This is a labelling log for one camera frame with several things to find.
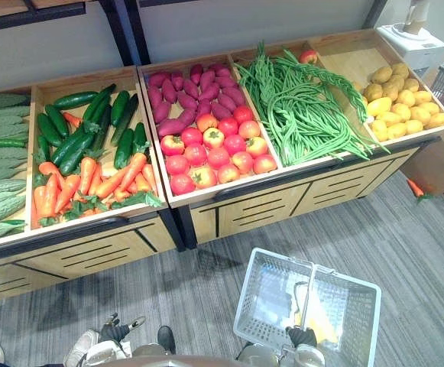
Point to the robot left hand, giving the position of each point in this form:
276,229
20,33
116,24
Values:
115,332

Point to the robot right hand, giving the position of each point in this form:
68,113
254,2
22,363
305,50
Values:
302,336

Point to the white plastic shopping basket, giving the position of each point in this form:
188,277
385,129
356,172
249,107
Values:
355,306

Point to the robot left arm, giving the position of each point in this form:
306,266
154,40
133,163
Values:
107,353

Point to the yellow vegetable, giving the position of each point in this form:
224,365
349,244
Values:
319,319

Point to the robot silver left leg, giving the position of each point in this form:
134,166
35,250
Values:
151,349

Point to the robot silver leg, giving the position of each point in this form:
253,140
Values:
151,349
258,353

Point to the robot silver right leg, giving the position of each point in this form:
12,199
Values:
258,353

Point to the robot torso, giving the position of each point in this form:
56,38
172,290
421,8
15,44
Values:
191,361

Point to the wooden display stand with cucumbers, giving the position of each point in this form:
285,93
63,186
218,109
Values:
91,252

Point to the wooden display stand with tomatoes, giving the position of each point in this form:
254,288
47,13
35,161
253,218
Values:
260,210

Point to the dark green cucumber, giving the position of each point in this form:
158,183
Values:
0,144
43,149
139,137
124,149
126,116
75,100
13,222
57,120
102,130
75,153
47,130
119,108
99,101
67,147

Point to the red tomato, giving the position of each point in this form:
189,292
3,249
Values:
242,161
182,184
195,154
213,137
264,163
249,129
207,122
177,164
218,157
228,126
203,177
257,147
228,173
192,136
172,145
234,144
242,114

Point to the small orange carrot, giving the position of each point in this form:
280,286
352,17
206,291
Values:
414,187
72,119

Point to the brown cardboard box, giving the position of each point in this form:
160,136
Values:
435,164

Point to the long green beans pile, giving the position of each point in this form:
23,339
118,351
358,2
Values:
305,114

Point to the braided green bean bundle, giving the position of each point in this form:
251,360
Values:
336,82

